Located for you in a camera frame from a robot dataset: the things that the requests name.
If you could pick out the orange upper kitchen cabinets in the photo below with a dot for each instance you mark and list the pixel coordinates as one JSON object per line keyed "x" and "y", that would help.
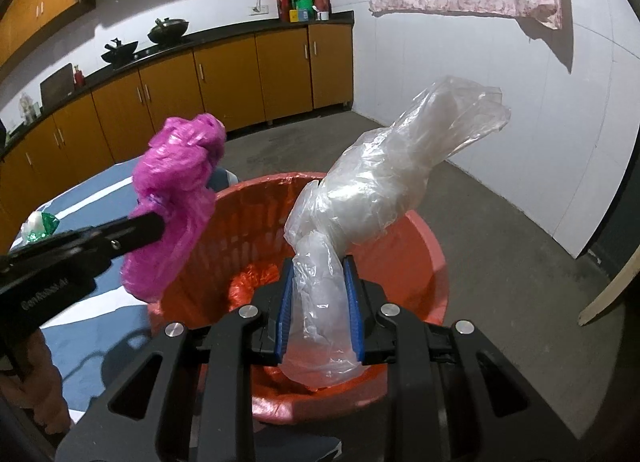
{"x": 40, "y": 2}

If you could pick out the white wall socket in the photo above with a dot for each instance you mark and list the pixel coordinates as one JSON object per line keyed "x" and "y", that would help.
{"x": 259, "y": 9}

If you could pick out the black kitchen countertop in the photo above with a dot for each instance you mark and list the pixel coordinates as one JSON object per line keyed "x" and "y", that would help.
{"x": 225, "y": 33}

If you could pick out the dark door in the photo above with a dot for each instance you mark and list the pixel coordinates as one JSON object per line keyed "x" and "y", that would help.
{"x": 620, "y": 192}

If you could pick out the red trash bin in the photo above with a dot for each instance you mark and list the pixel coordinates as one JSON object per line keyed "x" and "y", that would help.
{"x": 415, "y": 267}

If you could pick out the orange kitchen cabinets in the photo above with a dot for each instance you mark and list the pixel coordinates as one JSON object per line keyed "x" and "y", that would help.
{"x": 40, "y": 2}
{"x": 225, "y": 77}

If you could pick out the green box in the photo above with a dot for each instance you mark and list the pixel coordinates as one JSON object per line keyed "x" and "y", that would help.
{"x": 302, "y": 7}

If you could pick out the clear plastic bag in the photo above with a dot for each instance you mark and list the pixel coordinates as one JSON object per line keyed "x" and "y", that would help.
{"x": 370, "y": 192}

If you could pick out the blue striped tablecloth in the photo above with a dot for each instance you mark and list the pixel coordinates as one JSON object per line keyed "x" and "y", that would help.
{"x": 100, "y": 327}

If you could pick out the brown cutting board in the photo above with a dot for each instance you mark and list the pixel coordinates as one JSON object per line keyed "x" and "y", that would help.
{"x": 57, "y": 86}

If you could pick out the black open wok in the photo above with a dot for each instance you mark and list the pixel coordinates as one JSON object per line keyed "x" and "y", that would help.
{"x": 120, "y": 53}

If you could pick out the wooden plank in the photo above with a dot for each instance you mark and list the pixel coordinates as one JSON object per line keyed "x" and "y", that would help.
{"x": 607, "y": 297}

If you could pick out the magenta plastic bag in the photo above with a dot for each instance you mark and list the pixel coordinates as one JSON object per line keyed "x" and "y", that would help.
{"x": 175, "y": 182}

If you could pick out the yellow box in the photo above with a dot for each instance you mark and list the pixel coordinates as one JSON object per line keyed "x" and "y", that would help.
{"x": 294, "y": 16}

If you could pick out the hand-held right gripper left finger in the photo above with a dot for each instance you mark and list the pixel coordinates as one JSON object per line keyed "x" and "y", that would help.
{"x": 282, "y": 317}

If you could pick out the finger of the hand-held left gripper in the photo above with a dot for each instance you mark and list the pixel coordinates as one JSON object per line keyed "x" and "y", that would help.
{"x": 135, "y": 234}

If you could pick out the pale bottles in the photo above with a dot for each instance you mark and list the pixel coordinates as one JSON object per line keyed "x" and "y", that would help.
{"x": 29, "y": 109}

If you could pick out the black wok with lid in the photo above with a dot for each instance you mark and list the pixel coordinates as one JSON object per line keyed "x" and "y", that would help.
{"x": 169, "y": 32}

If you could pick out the orange lower kitchen cabinets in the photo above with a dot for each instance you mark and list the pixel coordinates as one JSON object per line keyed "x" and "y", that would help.
{"x": 225, "y": 77}

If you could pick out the small red bottle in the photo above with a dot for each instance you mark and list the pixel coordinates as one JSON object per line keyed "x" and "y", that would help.
{"x": 79, "y": 77}

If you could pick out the white cup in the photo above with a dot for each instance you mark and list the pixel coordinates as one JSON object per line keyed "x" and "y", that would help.
{"x": 322, "y": 16}

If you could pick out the green and white wrapper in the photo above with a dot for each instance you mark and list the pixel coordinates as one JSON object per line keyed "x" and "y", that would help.
{"x": 42, "y": 224}

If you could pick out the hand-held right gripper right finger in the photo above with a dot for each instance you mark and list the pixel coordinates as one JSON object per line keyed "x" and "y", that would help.
{"x": 354, "y": 317}

